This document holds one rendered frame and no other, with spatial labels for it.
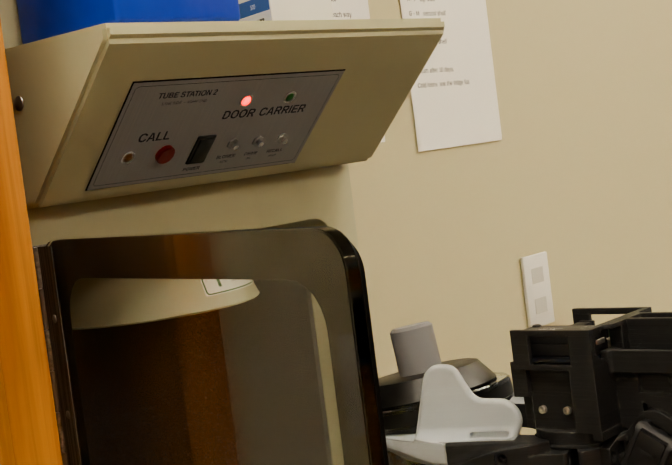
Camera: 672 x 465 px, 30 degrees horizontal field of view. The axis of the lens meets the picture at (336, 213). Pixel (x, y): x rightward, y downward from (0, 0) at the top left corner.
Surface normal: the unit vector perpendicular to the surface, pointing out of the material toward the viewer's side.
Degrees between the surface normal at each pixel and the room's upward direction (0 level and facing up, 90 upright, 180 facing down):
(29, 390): 90
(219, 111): 135
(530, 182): 90
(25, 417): 90
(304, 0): 90
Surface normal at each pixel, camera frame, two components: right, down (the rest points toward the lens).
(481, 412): -0.36, 0.10
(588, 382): -0.66, 0.13
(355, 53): 0.61, 0.66
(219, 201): 0.74, -0.06
